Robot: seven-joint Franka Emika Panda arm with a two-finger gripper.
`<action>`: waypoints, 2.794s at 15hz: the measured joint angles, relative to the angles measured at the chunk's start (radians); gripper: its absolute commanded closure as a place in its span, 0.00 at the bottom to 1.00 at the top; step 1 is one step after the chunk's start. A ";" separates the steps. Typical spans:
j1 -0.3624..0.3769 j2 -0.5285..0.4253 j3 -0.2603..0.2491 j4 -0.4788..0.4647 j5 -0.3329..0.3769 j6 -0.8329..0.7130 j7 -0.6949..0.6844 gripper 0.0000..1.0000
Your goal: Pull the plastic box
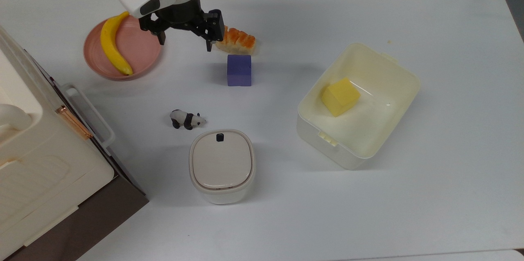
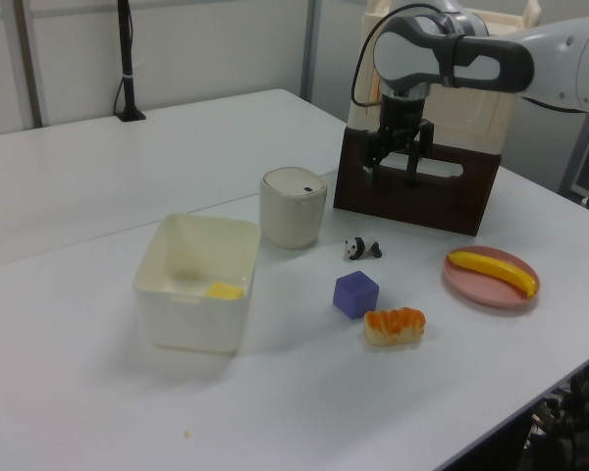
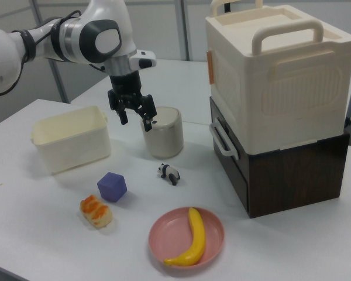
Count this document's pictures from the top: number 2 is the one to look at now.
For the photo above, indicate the purple cube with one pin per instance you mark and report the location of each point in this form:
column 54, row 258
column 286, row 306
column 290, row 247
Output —
column 355, row 295

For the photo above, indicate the white plastic box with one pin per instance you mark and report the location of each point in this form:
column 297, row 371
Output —
column 196, row 282

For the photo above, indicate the toy bread with orange topping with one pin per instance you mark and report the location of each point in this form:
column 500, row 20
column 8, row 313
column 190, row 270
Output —
column 394, row 326

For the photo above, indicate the yellow toy banana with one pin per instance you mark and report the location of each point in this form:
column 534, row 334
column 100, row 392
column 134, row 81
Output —
column 496, row 269

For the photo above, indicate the pink plate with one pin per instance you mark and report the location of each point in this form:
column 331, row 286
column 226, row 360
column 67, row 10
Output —
column 476, row 284

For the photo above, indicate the yellow block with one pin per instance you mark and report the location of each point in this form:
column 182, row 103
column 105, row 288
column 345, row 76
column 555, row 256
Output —
column 224, row 291

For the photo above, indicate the beige mini trash can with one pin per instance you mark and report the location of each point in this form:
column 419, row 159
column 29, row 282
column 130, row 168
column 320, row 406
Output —
column 293, row 206

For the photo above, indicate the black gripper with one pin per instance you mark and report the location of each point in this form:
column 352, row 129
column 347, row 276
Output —
column 400, row 118

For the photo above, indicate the black camera stand pole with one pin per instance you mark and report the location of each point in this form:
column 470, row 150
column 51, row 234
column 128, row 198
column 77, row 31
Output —
column 125, row 59

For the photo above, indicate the dark brown wooden box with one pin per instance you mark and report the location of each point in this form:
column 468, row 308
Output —
column 412, row 206

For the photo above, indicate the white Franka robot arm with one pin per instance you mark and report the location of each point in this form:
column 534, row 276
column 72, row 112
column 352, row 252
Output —
column 520, row 59

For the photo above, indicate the cream plastic crate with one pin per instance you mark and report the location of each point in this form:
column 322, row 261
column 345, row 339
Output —
column 471, row 120

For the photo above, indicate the toy panda figure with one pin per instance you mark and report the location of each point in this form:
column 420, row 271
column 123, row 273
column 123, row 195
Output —
column 362, row 247

